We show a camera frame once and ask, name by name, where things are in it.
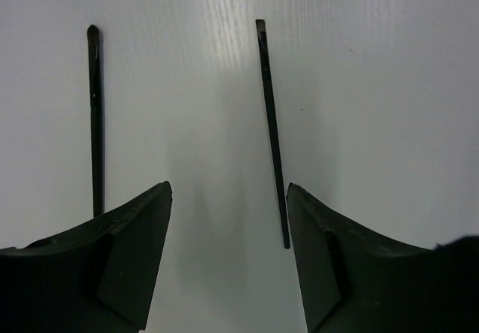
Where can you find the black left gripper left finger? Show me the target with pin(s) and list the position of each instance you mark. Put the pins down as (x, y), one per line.
(99, 276)

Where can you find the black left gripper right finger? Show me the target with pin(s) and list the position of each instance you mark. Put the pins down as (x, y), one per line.
(353, 279)

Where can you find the black small-head makeup brush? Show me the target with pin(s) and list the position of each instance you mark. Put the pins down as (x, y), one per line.
(96, 104)

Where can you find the thin black eyeliner pencil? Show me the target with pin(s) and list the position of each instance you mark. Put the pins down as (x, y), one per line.
(269, 101)

